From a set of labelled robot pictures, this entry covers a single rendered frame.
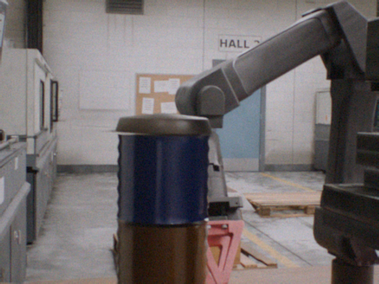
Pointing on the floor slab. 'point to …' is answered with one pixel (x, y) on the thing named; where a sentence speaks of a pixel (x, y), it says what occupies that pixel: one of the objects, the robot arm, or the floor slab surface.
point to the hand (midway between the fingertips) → (218, 280)
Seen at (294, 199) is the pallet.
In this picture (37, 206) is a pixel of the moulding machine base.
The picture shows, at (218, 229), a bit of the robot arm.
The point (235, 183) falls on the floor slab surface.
